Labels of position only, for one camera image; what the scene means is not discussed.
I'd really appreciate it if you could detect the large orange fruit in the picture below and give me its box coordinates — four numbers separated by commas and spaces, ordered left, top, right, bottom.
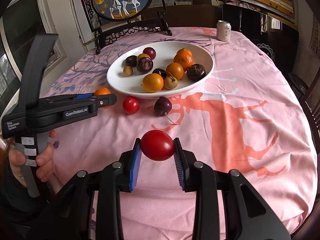
166, 62, 184, 80

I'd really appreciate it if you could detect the black round stool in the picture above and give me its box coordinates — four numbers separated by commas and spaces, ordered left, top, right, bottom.
289, 73, 309, 95

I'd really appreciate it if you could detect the small dark water chestnut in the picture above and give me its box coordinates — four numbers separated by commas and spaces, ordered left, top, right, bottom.
125, 55, 137, 67

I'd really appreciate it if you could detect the small tan longan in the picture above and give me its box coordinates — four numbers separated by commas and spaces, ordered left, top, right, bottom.
123, 66, 133, 77

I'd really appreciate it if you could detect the person's left hand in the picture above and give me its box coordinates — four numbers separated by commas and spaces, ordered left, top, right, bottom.
8, 142, 54, 187

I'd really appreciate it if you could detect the dark red plum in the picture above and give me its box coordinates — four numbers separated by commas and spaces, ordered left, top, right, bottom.
143, 47, 156, 60

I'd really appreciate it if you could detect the yellow orange round fruit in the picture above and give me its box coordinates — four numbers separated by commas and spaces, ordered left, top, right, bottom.
137, 53, 150, 61

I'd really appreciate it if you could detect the pink patterned tablecloth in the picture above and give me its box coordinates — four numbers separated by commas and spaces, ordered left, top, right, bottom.
49, 27, 318, 233

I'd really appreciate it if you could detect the large white plate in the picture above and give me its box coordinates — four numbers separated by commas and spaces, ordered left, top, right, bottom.
106, 41, 215, 100

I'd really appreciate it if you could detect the mandarin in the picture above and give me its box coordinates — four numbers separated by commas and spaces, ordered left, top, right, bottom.
176, 48, 193, 56
174, 52, 194, 72
94, 87, 112, 96

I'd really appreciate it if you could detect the red cherry tomato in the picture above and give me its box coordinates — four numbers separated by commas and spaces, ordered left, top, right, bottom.
140, 130, 175, 161
123, 96, 140, 115

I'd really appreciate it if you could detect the round deer picture stand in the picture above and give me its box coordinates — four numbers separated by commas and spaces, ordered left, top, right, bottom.
80, 0, 172, 54

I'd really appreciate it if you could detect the white beverage can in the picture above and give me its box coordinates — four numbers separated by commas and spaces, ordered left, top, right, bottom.
216, 20, 231, 42

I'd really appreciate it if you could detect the yellow orange loquat fruit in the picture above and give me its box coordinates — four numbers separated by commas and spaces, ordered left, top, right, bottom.
142, 73, 164, 93

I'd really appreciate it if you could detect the dark cherry with stem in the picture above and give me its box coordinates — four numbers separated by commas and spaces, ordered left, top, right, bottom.
152, 68, 167, 80

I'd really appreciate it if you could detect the dark wooden chair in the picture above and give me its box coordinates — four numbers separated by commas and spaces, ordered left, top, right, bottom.
300, 70, 320, 154

